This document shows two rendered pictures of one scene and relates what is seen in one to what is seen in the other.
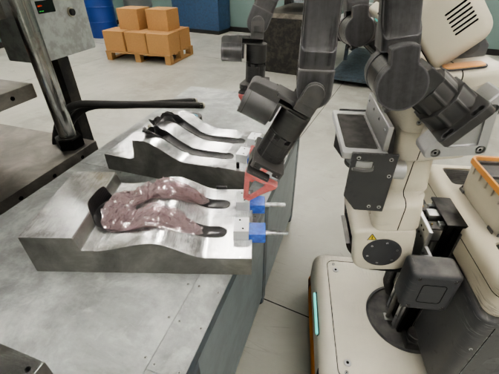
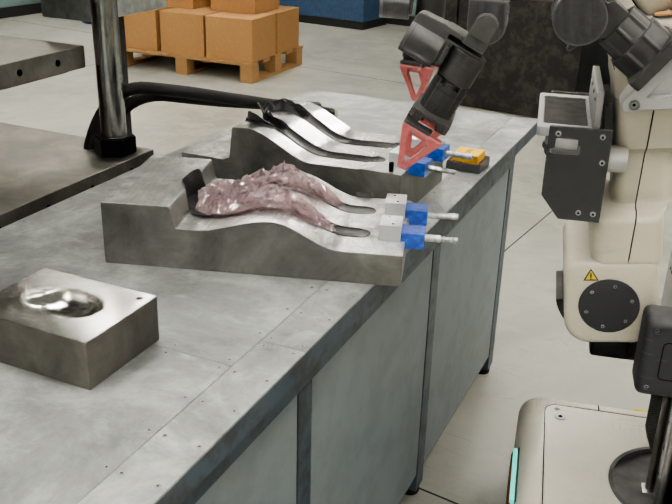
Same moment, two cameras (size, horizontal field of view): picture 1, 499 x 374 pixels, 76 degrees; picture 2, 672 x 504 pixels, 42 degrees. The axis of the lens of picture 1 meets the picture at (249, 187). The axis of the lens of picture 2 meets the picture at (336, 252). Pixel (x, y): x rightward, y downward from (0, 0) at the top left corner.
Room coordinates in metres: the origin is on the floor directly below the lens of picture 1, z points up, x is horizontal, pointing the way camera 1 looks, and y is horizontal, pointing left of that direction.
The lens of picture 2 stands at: (-0.79, -0.03, 1.42)
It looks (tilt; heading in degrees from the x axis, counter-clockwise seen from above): 24 degrees down; 6
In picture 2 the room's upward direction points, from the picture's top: 2 degrees clockwise
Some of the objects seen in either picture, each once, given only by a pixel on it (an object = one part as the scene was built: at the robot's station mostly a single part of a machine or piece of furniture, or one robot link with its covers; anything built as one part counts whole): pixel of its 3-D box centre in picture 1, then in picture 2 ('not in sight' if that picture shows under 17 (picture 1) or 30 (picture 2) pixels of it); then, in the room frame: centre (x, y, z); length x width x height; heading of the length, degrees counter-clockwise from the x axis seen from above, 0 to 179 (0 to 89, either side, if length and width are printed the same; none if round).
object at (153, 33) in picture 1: (148, 33); (208, 16); (5.84, 1.69, 0.37); 1.20 x 0.82 x 0.74; 72
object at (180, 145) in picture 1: (189, 134); (318, 129); (0.97, 0.20, 0.92); 0.35 x 0.16 x 0.09; 72
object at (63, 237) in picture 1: (154, 218); (266, 215); (0.62, 0.24, 0.85); 0.50 x 0.26 x 0.11; 89
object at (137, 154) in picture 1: (188, 145); (313, 149); (0.99, 0.21, 0.87); 0.50 x 0.26 x 0.14; 72
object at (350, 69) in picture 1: (370, 36); not in sight; (5.06, -1.76, 0.46); 1.90 x 0.70 x 0.92; 154
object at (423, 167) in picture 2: (258, 161); (423, 167); (0.84, -0.03, 0.89); 0.13 x 0.05 x 0.05; 70
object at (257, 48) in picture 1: (254, 52); (427, 6); (0.96, -0.01, 1.18); 0.07 x 0.06 x 0.07; 88
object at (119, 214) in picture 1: (153, 203); (269, 191); (0.63, 0.24, 0.90); 0.26 x 0.18 x 0.08; 89
